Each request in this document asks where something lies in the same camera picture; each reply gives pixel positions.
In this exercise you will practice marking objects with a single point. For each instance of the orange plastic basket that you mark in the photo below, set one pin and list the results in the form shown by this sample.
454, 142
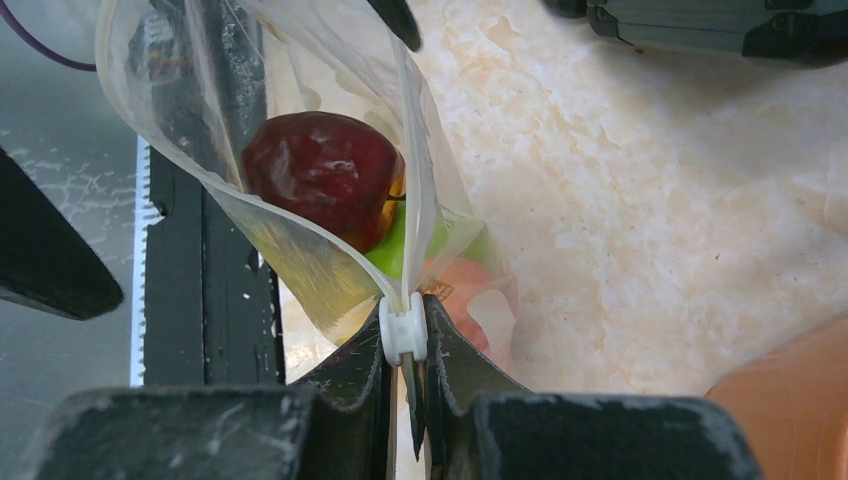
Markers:
792, 405

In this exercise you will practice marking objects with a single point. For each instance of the green apple toy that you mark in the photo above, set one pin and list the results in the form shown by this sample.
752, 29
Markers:
453, 233

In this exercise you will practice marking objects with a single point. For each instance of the clear dotted zip bag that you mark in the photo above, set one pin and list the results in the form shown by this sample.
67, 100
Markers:
352, 58

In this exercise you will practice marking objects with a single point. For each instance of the dark purple fruit toy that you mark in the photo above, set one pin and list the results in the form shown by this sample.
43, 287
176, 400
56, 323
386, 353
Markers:
331, 169

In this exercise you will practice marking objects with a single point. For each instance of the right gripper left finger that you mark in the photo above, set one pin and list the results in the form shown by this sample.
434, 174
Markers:
335, 422

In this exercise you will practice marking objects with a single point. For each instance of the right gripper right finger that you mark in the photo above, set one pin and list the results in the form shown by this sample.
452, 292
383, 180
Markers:
481, 424

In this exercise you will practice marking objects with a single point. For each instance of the black open case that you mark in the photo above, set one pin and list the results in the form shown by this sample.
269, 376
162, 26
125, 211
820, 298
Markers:
808, 33

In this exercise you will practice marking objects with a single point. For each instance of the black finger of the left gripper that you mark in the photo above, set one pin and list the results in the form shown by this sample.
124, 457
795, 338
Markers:
45, 263

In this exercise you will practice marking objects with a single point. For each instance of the peach toy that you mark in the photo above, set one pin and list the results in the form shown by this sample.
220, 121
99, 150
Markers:
481, 309

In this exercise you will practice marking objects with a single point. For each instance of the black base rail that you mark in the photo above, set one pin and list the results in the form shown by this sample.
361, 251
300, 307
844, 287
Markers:
211, 300

